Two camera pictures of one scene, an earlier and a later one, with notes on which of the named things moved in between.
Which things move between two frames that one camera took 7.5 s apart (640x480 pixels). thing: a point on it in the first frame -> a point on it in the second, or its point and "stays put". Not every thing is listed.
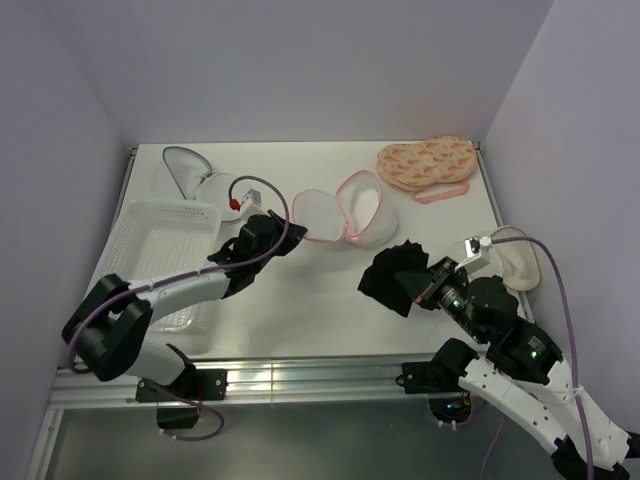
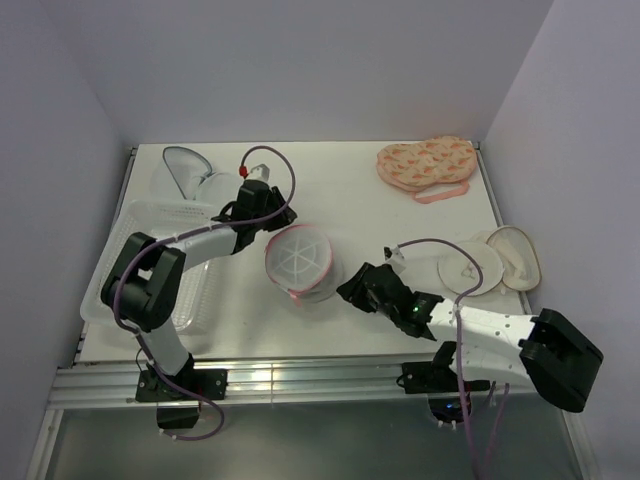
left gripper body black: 289,242 -> 273,223
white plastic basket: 159,239 stays put
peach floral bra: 431,170 stays put
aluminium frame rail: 305,380 stays put
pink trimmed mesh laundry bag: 356,213 -> 299,261
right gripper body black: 443,287 -> 362,296
